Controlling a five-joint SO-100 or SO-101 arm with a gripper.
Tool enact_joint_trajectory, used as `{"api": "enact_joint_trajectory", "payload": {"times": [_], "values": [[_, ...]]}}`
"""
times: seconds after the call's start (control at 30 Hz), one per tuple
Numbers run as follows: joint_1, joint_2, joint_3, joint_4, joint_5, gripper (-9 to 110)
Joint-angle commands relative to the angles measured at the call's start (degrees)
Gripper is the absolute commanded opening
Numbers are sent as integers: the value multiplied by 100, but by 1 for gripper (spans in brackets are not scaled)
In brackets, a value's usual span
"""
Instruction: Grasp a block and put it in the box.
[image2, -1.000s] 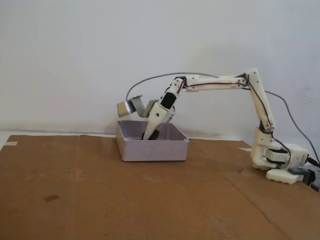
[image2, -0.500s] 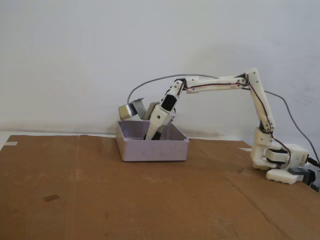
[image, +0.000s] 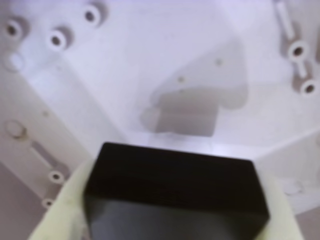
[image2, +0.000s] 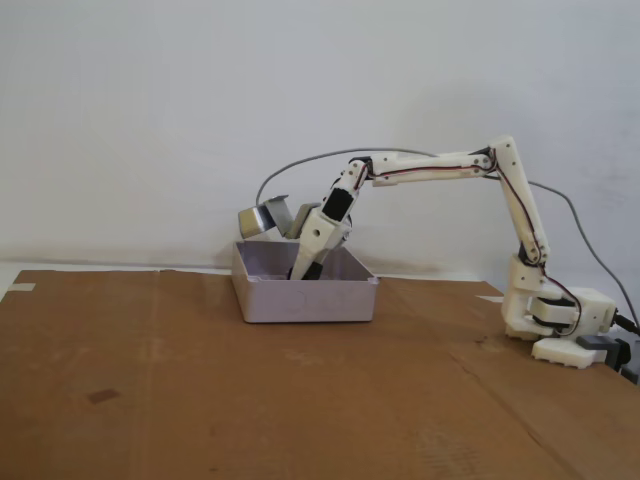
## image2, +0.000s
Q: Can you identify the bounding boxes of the white plastic open box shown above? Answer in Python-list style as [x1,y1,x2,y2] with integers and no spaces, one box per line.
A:
[231,239,380,325]

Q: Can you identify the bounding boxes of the silver webcam with clip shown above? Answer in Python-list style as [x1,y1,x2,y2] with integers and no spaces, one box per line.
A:
[236,194,321,241]

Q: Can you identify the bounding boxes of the black power cable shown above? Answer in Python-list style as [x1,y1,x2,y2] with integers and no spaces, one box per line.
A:
[613,312,640,337]

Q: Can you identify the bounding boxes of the brown cardboard sheet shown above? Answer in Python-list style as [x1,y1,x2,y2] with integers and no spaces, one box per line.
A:
[0,268,640,480]

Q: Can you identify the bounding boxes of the grey black table clamp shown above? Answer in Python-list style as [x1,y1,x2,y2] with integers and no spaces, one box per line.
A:
[577,334,640,386]

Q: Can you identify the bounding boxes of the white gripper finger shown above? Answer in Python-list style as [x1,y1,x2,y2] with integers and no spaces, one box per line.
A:
[291,238,327,280]

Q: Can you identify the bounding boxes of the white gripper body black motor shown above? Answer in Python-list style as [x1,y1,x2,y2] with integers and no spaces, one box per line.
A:
[299,187,360,252]

